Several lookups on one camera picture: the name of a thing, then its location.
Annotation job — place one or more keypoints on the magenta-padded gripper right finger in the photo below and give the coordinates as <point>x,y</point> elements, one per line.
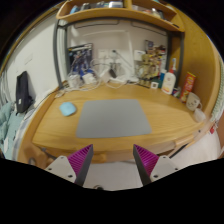
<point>161,165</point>

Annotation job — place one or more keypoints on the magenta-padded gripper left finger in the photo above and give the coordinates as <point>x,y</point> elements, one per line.
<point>63,165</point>

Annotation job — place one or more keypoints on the light blue computer mouse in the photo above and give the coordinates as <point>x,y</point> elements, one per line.
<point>68,109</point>

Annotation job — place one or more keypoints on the grey mouse pad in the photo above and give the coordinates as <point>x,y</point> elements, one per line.
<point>113,118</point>

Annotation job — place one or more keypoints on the blue checked bedding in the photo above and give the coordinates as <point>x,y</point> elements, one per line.
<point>11,130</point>

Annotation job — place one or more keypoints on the white mug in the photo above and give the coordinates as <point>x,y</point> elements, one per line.
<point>192,101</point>

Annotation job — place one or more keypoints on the small white cube clock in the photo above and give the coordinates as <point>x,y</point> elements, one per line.
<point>154,85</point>

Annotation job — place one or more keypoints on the red snack can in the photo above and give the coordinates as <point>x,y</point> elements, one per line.
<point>187,87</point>

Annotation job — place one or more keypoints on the white pump lotion bottle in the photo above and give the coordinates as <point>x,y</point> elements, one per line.
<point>169,83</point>

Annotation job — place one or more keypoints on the black bag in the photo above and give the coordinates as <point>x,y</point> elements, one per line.
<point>23,91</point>

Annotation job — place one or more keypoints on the blue bottle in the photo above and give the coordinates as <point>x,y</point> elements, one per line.
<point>162,78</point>

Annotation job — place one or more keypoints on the white charger block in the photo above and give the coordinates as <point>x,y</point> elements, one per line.
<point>88,78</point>

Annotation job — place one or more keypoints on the white power strip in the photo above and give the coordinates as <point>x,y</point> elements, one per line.
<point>125,79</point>

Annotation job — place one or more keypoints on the black power adapter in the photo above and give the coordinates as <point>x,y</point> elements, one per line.
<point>113,73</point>

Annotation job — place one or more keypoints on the robot model kit box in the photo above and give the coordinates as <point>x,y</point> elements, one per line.
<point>80,60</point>

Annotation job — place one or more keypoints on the metal cup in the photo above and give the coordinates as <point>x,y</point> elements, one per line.
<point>115,65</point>

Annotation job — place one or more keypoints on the wooden shelf unit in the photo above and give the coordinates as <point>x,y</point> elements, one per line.
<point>116,13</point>

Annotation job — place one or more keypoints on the grey metal frame post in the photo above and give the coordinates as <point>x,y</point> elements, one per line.
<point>57,56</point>

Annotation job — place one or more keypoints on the white wall socket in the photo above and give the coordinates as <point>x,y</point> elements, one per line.
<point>104,56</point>

